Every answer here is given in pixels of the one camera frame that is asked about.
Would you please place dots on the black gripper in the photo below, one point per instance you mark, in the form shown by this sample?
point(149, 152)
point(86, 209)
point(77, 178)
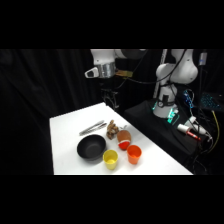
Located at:
point(109, 87)

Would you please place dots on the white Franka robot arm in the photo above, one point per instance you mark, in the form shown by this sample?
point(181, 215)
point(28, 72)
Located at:
point(173, 71)

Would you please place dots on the small brown plush toy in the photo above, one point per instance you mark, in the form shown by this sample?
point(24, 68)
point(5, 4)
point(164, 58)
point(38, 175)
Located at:
point(112, 130)

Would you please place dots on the yellow connector at wrist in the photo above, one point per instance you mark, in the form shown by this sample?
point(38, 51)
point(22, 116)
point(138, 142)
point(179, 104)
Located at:
point(124, 73)

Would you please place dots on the brown plush toy red base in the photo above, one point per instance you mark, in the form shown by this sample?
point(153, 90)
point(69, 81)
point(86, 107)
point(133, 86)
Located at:
point(123, 138)

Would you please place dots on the black bowl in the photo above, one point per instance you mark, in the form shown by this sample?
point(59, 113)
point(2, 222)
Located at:
point(91, 147)

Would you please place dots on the black robot stand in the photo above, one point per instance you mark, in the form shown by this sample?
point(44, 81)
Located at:
point(156, 128)

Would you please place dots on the yellow plastic cup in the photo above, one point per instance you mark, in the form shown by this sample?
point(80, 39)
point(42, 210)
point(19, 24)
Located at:
point(110, 159)

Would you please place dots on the orange plastic cup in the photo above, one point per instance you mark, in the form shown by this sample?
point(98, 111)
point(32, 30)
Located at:
point(134, 154)

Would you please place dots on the white and red marker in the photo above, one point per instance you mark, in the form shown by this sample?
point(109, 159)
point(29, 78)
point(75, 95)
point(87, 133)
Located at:
point(188, 130)

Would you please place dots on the laptop with blue-lit keyboard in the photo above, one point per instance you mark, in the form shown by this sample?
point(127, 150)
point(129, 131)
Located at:
point(210, 101)

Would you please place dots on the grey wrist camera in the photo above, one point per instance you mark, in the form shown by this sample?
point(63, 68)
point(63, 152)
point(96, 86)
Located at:
point(91, 72)

